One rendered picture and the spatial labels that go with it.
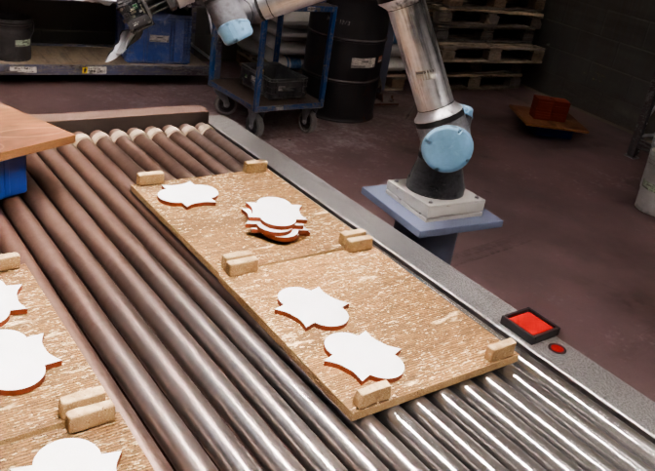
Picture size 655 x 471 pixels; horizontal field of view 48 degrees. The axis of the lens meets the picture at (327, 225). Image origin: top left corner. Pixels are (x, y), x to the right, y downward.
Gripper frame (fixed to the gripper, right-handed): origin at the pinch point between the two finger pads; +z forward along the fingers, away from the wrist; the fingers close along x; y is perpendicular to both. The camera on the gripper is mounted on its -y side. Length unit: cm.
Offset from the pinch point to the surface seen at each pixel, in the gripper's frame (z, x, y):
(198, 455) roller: 10, 35, 101
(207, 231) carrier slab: -3, 36, 43
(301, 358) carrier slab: -7, 42, 86
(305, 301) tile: -13, 43, 72
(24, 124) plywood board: 20.4, 9.4, 12.8
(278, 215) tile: -17, 40, 44
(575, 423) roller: -39, 63, 104
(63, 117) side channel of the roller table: 16.4, 19.7, -19.0
